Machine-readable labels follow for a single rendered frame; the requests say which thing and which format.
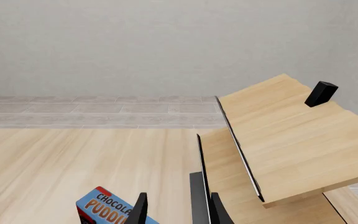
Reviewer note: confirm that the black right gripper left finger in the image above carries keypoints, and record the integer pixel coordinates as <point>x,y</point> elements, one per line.
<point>139,212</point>

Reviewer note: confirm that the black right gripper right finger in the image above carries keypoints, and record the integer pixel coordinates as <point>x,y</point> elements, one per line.
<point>218,213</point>

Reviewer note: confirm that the small black block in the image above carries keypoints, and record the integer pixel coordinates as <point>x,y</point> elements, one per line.
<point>320,93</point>

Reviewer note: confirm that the wooden cabinet drawer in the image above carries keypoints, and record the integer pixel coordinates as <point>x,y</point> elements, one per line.
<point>225,168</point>

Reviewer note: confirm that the blue chocolate pudding box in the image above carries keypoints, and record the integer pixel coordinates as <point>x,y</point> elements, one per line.
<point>104,207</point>

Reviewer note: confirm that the wooden cabinet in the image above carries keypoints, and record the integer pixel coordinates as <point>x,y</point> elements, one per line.
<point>294,140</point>

